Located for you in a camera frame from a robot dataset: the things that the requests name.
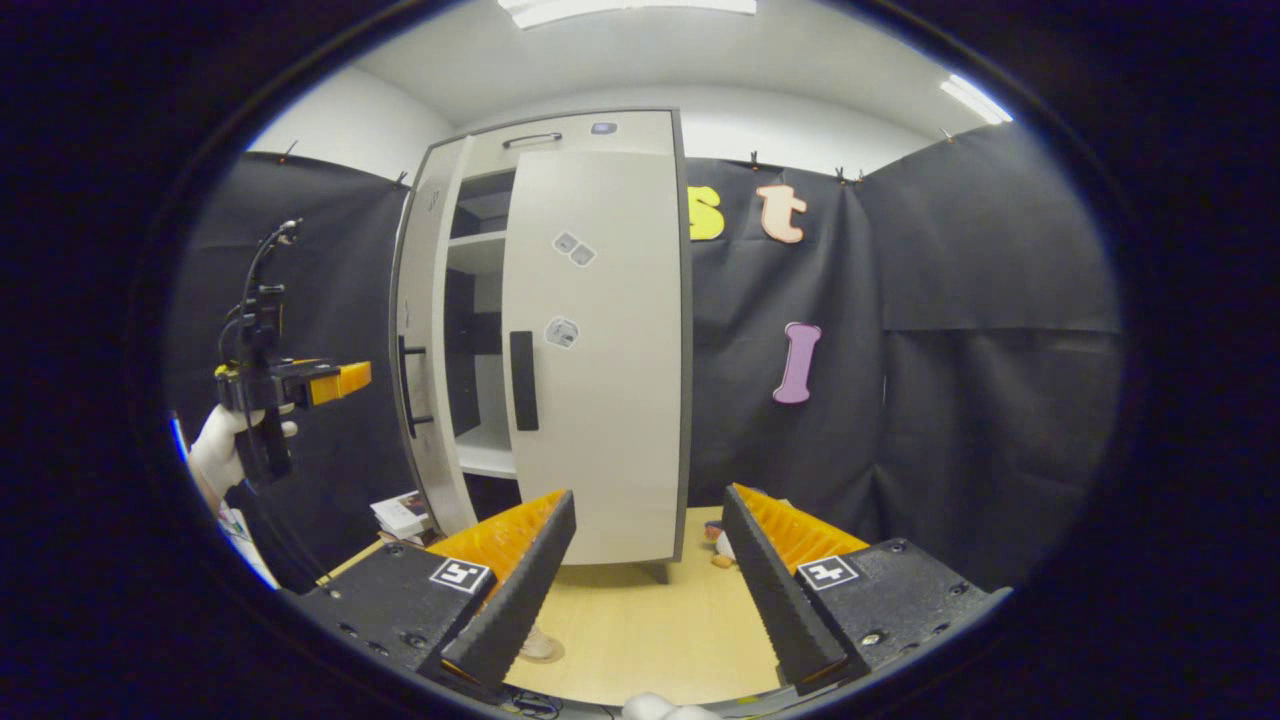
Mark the white cabinet door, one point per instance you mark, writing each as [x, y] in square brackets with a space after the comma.
[610, 420]
[425, 300]

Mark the round brown coaster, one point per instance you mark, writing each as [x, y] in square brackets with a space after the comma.
[542, 647]

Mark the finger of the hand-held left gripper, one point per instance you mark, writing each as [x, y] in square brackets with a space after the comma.
[340, 382]

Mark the white cabinet drawer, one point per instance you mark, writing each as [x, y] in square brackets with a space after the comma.
[650, 132]

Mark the white and grey cabinet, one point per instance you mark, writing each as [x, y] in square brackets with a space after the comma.
[478, 255]

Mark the black backdrop cloth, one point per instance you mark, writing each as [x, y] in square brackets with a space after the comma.
[980, 250]
[330, 280]

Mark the stack of booklets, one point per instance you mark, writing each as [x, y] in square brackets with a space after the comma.
[400, 515]

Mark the narrow ceiling light panel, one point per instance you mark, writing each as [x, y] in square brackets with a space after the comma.
[975, 98]

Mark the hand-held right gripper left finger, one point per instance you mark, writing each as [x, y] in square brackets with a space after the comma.
[510, 600]

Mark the wide ceiling light panel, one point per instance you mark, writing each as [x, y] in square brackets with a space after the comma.
[625, 8]

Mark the penguin plush toy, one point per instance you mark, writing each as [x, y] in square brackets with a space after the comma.
[722, 548]

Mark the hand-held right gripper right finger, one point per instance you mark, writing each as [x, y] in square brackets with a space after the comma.
[780, 600]

